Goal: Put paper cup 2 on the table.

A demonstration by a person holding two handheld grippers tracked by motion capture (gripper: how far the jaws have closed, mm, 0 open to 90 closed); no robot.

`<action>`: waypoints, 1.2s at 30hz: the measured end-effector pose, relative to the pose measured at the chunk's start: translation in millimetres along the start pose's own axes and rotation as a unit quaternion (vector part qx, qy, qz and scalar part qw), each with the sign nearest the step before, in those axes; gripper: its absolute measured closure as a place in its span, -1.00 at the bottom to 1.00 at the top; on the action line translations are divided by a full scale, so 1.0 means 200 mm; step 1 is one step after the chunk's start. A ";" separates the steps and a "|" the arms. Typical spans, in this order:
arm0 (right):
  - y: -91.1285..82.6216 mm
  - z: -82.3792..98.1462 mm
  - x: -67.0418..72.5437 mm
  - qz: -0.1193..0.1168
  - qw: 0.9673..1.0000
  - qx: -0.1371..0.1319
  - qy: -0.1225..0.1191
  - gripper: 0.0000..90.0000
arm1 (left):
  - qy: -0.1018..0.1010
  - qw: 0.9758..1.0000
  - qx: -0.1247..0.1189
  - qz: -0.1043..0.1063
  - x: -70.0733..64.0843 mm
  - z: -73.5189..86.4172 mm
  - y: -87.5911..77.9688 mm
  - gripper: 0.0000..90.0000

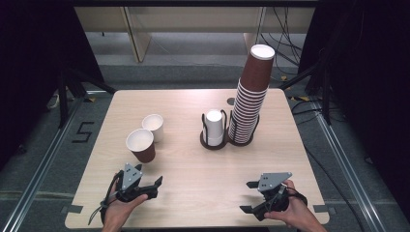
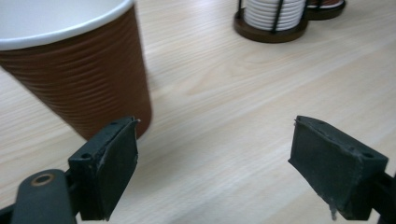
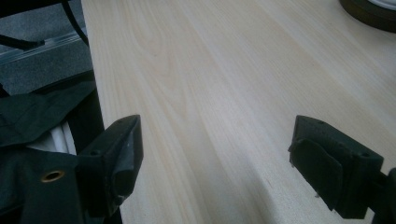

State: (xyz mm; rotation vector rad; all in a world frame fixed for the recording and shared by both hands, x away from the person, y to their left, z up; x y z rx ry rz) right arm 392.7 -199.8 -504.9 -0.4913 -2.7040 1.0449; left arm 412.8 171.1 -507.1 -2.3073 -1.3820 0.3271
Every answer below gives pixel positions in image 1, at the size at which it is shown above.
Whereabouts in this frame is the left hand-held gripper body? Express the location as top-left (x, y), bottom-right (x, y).
top-left (115, 162), bottom-right (159, 203)

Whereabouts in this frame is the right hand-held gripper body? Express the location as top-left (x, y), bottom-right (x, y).
top-left (252, 172), bottom-right (293, 222)

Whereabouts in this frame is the single brown paper cup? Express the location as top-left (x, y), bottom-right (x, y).
top-left (125, 128), bottom-right (157, 163)

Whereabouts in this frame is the white paper cup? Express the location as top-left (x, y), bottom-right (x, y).
top-left (141, 113), bottom-right (164, 143)

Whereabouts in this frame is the dark brown cup holder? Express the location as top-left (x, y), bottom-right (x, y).
top-left (199, 109), bottom-right (260, 151)

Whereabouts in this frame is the short stack of white cups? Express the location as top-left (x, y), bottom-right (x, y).
top-left (203, 109), bottom-right (224, 147)

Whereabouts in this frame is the stack of brown paper cups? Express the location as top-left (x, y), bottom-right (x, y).
top-left (227, 43), bottom-right (276, 145)

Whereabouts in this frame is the person's right hand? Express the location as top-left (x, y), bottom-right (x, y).
top-left (263, 179), bottom-right (310, 227)

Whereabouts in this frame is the person's left hand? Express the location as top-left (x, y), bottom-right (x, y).
top-left (102, 182), bottom-right (149, 228)

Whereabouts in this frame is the grey tape strip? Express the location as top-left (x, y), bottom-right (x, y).
top-left (61, 204), bottom-right (84, 215)
top-left (313, 204), bottom-right (337, 216)

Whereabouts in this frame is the yellow black hazard tape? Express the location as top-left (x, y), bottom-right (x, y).
top-left (279, 75), bottom-right (311, 102)

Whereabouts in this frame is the black metal stand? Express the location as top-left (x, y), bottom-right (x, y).
top-left (57, 69), bottom-right (117, 130)
top-left (278, 61), bottom-right (333, 125)

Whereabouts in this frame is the beige wooden shelf unit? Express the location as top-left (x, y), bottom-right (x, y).
top-left (73, 7), bottom-right (315, 64)

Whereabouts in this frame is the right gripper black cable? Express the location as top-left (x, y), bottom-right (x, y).
top-left (284, 187), bottom-right (308, 207)

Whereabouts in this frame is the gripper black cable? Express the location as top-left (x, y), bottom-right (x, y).
top-left (87, 170), bottom-right (125, 226)
top-left (284, 187), bottom-right (308, 207)

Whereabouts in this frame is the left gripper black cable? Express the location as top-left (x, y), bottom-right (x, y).
top-left (87, 170), bottom-right (125, 226)

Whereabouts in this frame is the metal floor rail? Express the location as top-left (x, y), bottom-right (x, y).
top-left (310, 100), bottom-right (388, 232)
top-left (0, 93), bottom-right (85, 232)

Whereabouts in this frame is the bundle of black cables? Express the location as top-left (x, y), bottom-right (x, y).
top-left (260, 7), bottom-right (308, 67)

